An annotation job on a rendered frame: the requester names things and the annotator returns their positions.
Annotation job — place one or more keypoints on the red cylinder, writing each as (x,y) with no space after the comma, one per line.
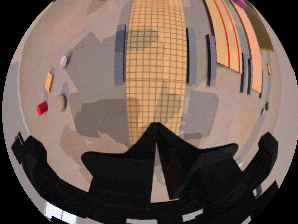
(42,108)

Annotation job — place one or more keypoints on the orange open-top box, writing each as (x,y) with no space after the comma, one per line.
(262,31)

